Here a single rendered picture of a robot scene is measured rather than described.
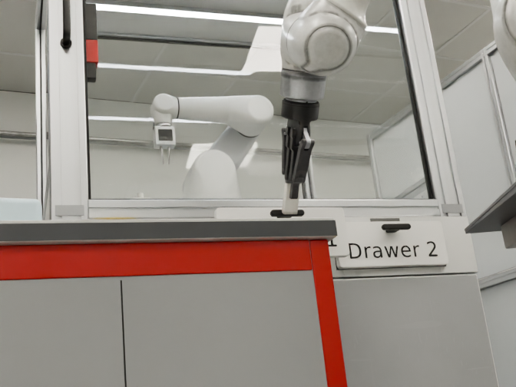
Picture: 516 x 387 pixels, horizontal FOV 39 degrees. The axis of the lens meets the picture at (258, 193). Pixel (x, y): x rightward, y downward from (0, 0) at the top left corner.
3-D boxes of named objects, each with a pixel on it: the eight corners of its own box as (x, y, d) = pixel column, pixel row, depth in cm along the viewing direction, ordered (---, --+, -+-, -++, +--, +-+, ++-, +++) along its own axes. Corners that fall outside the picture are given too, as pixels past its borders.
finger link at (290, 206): (299, 180, 152) (300, 181, 151) (296, 213, 154) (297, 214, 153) (286, 180, 151) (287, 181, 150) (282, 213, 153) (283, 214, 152)
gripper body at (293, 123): (326, 103, 144) (321, 149, 147) (310, 96, 152) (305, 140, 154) (290, 101, 142) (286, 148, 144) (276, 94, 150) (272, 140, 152)
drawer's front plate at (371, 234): (449, 263, 179) (441, 220, 182) (339, 267, 170) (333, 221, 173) (445, 266, 180) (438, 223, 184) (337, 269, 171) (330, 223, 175)
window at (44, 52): (59, 162, 164) (53, -147, 191) (56, 162, 164) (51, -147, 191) (44, 259, 242) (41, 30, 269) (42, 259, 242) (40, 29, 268)
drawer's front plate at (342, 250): (350, 255, 159) (343, 206, 162) (219, 259, 150) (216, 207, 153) (347, 257, 160) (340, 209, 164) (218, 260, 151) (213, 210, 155)
